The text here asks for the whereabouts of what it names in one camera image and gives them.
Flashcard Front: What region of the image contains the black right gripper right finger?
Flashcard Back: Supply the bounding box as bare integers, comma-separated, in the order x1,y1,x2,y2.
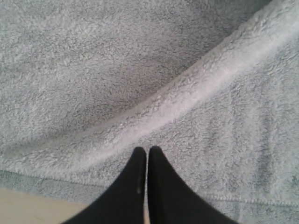
147,146,236,224

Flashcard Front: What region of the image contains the light blue terry towel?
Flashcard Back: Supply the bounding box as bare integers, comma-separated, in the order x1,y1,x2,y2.
0,0,299,224

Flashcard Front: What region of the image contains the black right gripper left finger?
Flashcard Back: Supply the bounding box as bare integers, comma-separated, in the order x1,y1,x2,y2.
64,147,147,224

